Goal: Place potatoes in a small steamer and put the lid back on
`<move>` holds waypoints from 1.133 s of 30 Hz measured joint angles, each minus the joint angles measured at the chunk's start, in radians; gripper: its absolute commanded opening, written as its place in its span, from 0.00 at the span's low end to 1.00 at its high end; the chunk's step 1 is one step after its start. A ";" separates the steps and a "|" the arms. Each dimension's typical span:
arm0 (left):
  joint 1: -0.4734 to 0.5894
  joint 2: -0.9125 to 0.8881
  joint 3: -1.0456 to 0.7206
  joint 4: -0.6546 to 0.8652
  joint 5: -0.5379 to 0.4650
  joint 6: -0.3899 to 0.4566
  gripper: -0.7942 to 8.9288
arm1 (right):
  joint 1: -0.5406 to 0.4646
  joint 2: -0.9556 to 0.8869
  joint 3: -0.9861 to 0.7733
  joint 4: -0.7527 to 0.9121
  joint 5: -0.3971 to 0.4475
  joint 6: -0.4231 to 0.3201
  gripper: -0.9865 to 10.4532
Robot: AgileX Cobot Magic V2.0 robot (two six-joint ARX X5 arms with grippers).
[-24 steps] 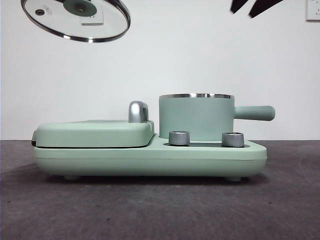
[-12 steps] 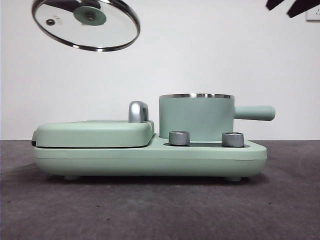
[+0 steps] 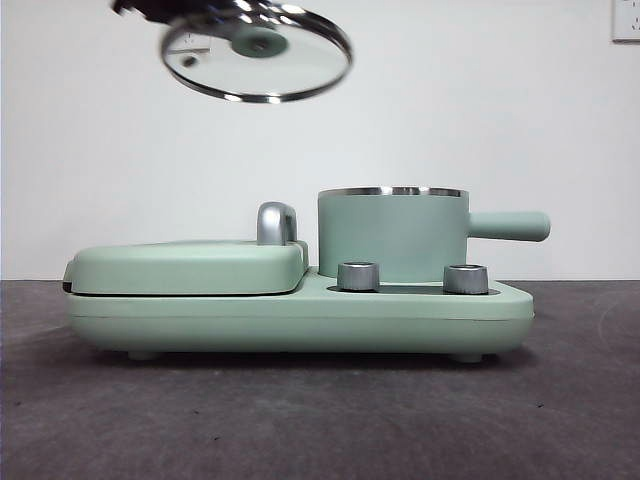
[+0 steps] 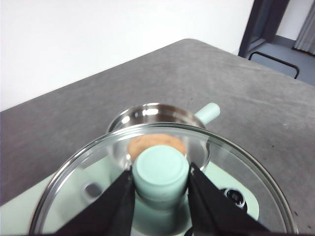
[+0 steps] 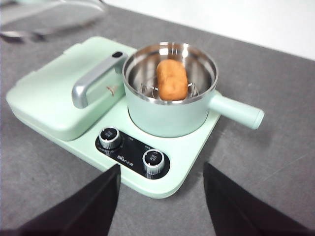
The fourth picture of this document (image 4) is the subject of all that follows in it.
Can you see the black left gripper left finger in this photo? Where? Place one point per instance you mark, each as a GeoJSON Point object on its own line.
{"type": "Point", "coordinates": [105, 211]}

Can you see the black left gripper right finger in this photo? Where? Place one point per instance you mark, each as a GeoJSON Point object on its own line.
{"type": "Point", "coordinates": [216, 211]}

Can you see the glass lid with green knob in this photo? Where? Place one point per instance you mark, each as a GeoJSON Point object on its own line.
{"type": "Point", "coordinates": [160, 169]}

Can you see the brown potato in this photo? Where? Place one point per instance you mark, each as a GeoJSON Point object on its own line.
{"type": "Point", "coordinates": [145, 143]}

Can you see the silver control knob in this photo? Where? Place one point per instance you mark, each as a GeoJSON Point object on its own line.
{"type": "Point", "coordinates": [235, 197]}
{"type": "Point", "coordinates": [93, 191]}

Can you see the mint green breakfast machine base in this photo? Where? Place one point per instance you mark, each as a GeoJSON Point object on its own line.
{"type": "Point", "coordinates": [14, 216]}

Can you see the grey curtain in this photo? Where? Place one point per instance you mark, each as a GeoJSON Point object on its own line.
{"type": "Point", "coordinates": [306, 29]}

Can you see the black metal tube frame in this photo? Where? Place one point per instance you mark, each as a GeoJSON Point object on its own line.
{"type": "Point", "coordinates": [273, 57]}

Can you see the dark grey door frame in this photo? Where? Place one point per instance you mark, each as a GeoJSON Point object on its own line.
{"type": "Point", "coordinates": [261, 24]}

